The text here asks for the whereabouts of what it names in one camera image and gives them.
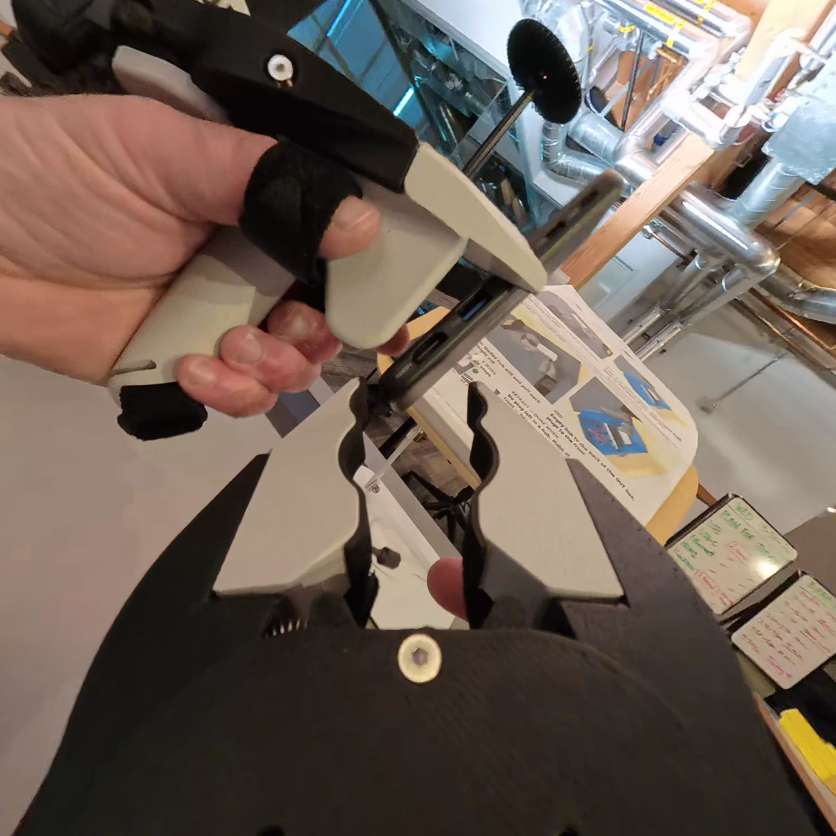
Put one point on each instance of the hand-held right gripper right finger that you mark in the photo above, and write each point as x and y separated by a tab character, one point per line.
549	523

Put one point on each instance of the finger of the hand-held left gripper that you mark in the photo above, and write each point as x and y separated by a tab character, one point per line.
477	216

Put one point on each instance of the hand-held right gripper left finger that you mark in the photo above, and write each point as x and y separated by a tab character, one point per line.
294	523

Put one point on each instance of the slim dark grey hub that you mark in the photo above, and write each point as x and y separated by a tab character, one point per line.
575	216

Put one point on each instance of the person's left hand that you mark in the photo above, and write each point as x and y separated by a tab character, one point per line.
105	222

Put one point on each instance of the black pole with round disc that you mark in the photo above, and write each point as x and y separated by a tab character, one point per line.
546	65

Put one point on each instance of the small handwritten whiteboard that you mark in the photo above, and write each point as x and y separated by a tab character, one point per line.
790	634
732	555

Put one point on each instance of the yellow plastic bin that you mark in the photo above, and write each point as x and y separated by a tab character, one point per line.
813	745

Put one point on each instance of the silver ventilation duct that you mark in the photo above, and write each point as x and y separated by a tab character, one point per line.
732	222

